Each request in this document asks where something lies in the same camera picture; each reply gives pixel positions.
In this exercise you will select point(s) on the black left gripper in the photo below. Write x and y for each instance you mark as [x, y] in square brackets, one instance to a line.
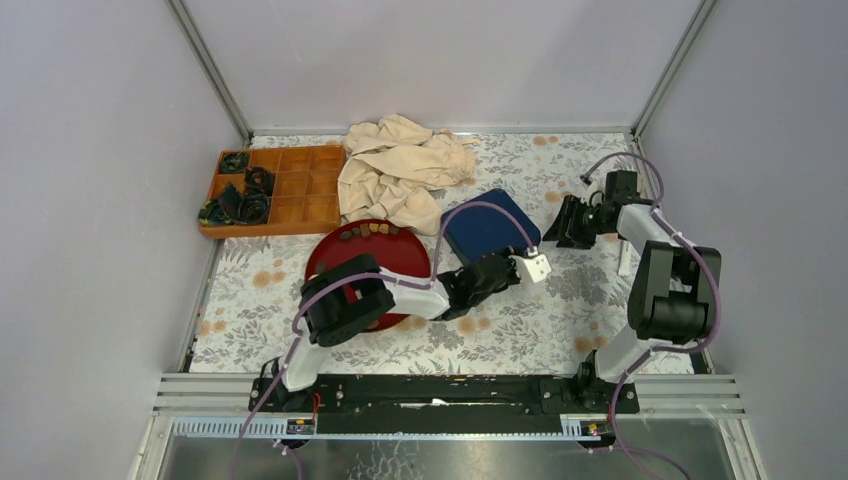
[511, 271]

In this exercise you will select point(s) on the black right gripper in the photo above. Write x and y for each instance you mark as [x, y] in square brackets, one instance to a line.
[573, 238]

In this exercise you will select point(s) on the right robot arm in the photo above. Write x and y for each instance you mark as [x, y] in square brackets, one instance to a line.
[673, 304]

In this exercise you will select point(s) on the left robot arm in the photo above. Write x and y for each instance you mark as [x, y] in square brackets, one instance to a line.
[346, 300]

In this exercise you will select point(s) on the floral tablecloth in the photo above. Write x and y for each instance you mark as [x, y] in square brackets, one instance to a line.
[545, 328]

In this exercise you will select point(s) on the beige crumpled cloth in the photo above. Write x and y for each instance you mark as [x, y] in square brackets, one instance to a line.
[394, 165]

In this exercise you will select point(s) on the wooden compartment tray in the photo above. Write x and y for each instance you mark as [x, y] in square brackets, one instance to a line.
[301, 183]

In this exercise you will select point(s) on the dark rolled tie patterned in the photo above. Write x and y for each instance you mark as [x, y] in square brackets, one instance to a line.
[253, 209]

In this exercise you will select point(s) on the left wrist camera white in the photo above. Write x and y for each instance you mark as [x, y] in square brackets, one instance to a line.
[532, 266]

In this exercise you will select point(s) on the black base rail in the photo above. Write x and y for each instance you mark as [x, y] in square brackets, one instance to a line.
[430, 404]

